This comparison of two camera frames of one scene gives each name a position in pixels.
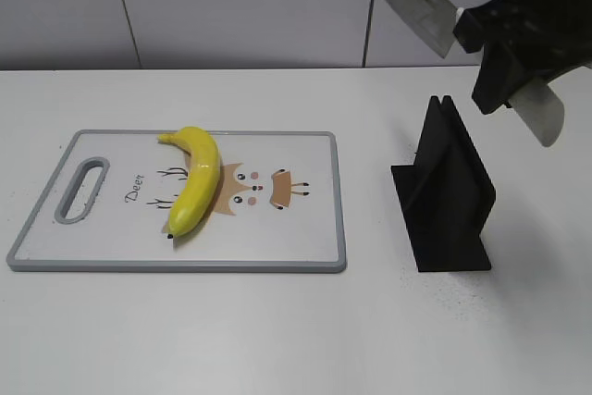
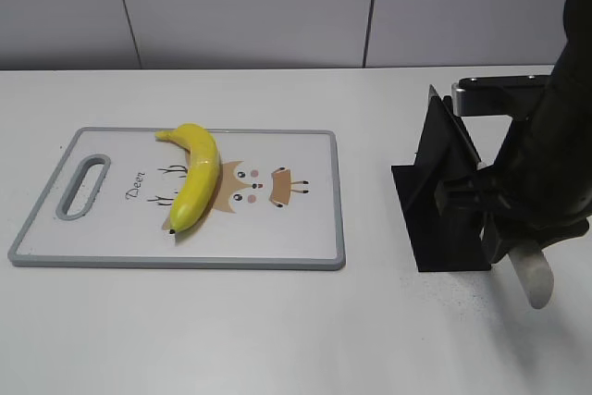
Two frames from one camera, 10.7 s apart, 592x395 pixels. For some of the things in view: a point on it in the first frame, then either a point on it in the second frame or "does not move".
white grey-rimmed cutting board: (278, 207) does not move
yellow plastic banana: (200, 180) does not move
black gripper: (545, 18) → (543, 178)
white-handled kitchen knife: (434, 18) → (528, 259)
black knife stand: (446, 195) does not move
